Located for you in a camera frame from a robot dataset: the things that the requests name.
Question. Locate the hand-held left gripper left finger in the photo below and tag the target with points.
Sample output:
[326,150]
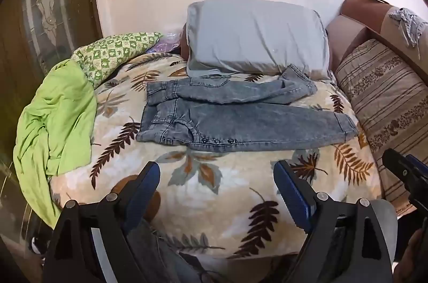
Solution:
[149,181]

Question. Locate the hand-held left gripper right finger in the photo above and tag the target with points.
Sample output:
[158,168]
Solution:
[291,189]

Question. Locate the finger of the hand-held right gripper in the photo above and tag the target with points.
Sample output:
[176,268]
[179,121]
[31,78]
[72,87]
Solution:
[418,167]
[398,169]

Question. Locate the grey denim pants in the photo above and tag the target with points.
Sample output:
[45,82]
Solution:
[234,122]

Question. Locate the person's right hand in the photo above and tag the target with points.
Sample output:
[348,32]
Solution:
[413,256]

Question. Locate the person's right leg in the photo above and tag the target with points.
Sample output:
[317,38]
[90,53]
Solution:
[384,229]

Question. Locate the person's leg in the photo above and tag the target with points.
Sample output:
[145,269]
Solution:
[384,229]
[157,253]

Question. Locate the striped beige cushion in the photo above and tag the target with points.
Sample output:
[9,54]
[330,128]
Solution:
[391,102]

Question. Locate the leaf print blanket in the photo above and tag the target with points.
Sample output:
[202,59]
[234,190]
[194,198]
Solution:
[220,196]

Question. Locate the person's left leg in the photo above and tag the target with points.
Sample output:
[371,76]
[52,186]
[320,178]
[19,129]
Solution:
[157,253]

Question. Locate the bright green cloth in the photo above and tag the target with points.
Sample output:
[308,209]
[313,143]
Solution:
[57,122]

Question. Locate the black white shoe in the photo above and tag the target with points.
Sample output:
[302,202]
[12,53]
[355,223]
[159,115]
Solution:
[39,244]

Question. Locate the green patterned pillow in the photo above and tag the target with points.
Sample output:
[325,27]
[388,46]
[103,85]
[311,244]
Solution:
[110,52]

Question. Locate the purple plastic bag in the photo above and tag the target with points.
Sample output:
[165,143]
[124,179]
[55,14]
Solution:
[165,42]

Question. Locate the crumpled grey cloth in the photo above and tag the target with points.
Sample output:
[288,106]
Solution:
[406,23]

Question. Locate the brown padded headboard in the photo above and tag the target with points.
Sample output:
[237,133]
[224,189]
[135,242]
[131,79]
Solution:
[364,20]

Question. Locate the grey pillow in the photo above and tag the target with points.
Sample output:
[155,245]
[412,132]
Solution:
[254,35]

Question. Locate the wooden door with glass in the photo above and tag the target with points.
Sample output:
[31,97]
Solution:
[43,18]

